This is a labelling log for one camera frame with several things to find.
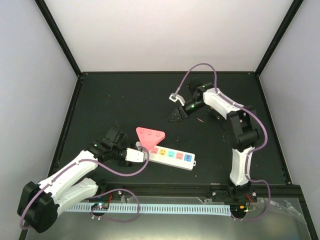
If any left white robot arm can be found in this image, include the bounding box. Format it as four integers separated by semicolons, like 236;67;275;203
17;128;150;233

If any pink extension socket adapter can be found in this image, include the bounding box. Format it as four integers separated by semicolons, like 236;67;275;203
136;127;166;151

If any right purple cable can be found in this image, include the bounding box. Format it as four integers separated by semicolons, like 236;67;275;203
173;62;272;222

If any circuit board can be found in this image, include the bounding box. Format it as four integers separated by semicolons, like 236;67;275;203
230;205;250;214
91;202;110;211

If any white power strip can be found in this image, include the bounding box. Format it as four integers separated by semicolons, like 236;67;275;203
149;145;196;171

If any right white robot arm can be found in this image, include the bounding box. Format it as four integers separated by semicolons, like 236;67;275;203
167;78;260;202

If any right circuit board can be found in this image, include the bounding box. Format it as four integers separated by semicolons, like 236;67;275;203
230;205;250;214

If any light blue slotted cable duct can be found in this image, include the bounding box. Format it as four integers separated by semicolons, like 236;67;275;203
66;202;231;217

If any left circuit board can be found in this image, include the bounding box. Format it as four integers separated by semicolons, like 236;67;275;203
91;202;110;211

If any black aluminium frame rail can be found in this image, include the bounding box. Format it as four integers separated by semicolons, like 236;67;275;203
99;181;303;201

